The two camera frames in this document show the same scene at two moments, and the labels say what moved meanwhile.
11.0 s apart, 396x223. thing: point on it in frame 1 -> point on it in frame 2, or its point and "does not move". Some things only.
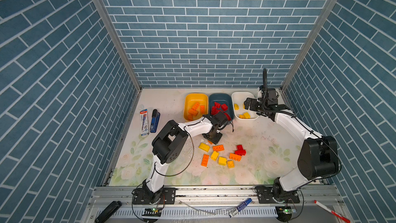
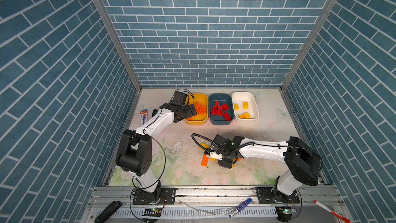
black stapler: x=108 y=211 does not move
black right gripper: x=254 y=101 -> x=224 y=164
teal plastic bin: x=223 y=98 does not move
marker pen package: x=144 y=122 does not move
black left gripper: x=215 y=140 -> x=188 y=112
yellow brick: x=247 y=115 does not move
